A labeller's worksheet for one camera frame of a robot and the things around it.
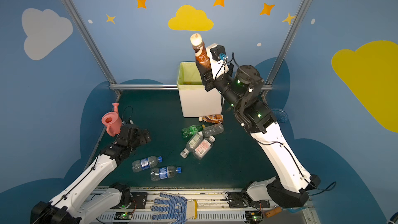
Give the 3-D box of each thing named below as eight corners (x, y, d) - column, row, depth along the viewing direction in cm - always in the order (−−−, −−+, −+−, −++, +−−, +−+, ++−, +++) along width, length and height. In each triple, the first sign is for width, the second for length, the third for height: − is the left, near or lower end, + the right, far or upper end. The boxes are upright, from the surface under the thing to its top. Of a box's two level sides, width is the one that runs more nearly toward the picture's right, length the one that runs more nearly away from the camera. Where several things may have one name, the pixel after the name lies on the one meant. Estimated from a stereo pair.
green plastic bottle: (184, 140, 97) (183, 137, 94) (180, 132, 101) (180, 129, 98) (205, 130, 102) (206, 127, 99) (201, 124, 105) (202, 120, 103)
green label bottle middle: (178, 155, 90) (178, 151, 86) (197, 135, 98) (197, 131, 95) (184, 159, 88) (184, 156, 84) (202, 139, 97) (202, 135, 93)
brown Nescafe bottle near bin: (199, 122, 103) (199, 120, 101) (199, 117, 106) (199, 114, 104) (222, 123, 103) (223, 120, 101) (222, 117, 107) (222, 114, 104)
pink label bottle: (191, 155, 91) (190, 152, 88) (207, 135, 99) (208, 132, 96) (199, 162, 88) (199, 159, 85) (216, 141, 97) (216, 138, 94)
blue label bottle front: (152, 181, 80) (150, 179, 77) (152, 171, 84) (150, 169, 80) (182, 175, 83) (181, 173, 79) (181, 165, 86) (180, 163, 83)
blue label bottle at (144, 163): (133, 172, 82) (131, 171, 80) (133, 162, 85) (131, 161, 83) (163, 164, 85) (162, 162, 83) (161, 155, 88) (161, 153, 86)
